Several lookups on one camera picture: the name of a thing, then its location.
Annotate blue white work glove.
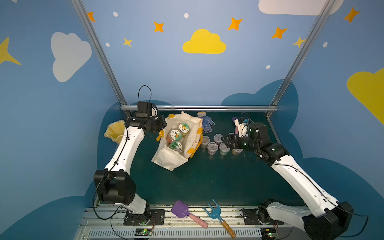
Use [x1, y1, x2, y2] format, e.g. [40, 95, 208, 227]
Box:
[197, 112, 215, 134]

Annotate left circuit board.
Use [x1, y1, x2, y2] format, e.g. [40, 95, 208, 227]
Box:
[134, 229, 153, 237]

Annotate teal garden fork wooden handle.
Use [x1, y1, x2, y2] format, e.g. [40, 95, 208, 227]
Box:
[203, 199, 237, 239]

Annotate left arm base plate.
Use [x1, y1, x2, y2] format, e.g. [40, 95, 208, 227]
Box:
[123, 209, 165, 226]

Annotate carrot label seed can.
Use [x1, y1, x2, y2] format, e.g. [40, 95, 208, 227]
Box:
[166, 129, 183, 145]

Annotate circuit board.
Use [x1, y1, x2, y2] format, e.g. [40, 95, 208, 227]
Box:
[134, 229, 153, 237]
[261, 228, 279, 240]

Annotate sunflower label seed can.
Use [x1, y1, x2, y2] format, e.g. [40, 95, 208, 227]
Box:
[177, 123, 190, 136]

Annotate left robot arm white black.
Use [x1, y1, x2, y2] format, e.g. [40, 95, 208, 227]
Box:
[93, 115, 167, 224]

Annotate seed jar purple seeds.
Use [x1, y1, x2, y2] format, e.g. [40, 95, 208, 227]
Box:
[214, 134, 223, 146]

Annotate large purple shovel pink handle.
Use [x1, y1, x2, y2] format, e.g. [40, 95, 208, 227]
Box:
[171, 201, 209, 229]

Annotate small purple shovel pink handle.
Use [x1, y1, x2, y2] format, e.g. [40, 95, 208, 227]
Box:
[232, 117, 239, 134]

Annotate seed jar brown seeds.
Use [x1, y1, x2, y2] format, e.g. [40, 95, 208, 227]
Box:
[201, 136, 211, 149]

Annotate white canvas bag yellow handles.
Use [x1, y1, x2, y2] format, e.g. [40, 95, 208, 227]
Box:
[152, 112, 203, 172]

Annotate yellow ruffled vase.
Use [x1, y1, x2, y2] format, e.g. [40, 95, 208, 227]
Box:
[104, 120, 125, 145]

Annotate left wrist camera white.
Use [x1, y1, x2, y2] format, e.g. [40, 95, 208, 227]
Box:
[150, 104, 158, 119]

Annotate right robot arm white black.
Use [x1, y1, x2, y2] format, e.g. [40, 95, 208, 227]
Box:
[222, 130, 354, 240]

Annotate right circuit board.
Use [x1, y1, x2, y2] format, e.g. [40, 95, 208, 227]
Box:
[261, 228, 279, 240]

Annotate aluminium back rail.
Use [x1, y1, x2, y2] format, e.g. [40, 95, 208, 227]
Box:
[121, 104, 278, 113]

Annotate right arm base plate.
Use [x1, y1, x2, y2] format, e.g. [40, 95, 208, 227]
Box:
[240, 209, 284, 225]

